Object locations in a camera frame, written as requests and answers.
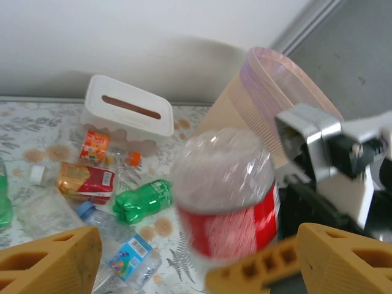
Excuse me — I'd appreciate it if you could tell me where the beige bin with pink bag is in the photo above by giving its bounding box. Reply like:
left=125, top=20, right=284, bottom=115
left=195, top=45, right=346, bottom=172

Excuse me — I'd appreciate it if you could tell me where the aluminium frame post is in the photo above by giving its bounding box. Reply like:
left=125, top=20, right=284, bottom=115
left=269, top=0, right=342, bottom=53

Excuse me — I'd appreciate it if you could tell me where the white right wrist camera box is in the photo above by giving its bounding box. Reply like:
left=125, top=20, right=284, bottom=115
left=274, top=103, right=392, bottom=231

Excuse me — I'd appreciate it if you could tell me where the crushed clear plastic bottle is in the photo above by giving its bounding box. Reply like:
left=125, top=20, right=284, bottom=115
left=14, top=186, right=86, bottom=240

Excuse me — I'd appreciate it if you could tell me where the floral tablecloth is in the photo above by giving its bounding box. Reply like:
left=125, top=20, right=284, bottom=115
left=0, top=100, right=215, bottom=294

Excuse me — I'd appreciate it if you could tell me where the white tissue box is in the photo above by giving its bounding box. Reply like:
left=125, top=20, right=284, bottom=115
left=80, top=74, right=175, bottom=154

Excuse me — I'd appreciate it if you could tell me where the green bottle with pale cap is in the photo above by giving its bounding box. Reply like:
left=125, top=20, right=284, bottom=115
left=0, top=156, right=15, bottom=229

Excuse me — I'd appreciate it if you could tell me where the red label cola bottle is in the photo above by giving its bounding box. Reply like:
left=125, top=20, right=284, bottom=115
left=170, top=128, right=282, bottom=271

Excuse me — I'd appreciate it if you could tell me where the green bottle green printed label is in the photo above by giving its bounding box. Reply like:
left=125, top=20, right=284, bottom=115
left=112, top=179, right=175, bottom=225

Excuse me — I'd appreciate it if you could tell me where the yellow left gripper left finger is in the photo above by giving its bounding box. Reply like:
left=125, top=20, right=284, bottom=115
left=0, top=225, right=103, bottom=294

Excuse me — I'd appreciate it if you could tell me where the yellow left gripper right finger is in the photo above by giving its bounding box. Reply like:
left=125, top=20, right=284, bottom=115
left=204, top=222, right=392, bottom=294

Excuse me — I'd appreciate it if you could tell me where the orange label plastic bottle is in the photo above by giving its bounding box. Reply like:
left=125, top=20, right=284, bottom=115
left=78, top=130, right=142, bottom=168

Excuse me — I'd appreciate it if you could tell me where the blue cartoon label bottle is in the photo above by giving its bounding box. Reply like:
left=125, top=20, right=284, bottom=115
left=74, top=200, right=164, bottom=290

